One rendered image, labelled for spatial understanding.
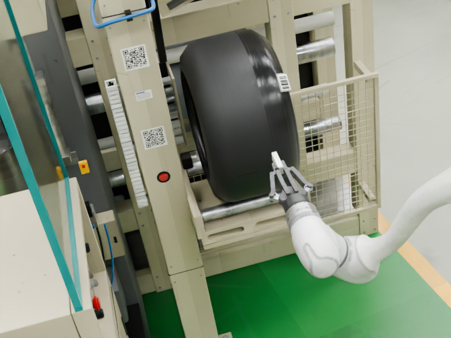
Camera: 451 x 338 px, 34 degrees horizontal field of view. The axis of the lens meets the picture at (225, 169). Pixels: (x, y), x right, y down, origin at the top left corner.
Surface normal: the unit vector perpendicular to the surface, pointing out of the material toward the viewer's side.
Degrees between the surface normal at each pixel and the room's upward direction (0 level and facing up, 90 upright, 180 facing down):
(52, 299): 0
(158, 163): 90
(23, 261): 0
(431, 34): 0
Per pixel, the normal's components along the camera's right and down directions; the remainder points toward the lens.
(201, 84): -0.65, -0.13
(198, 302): 0.23, 0.55
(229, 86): 0.04, -0.29
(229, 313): -0.14, -0.79
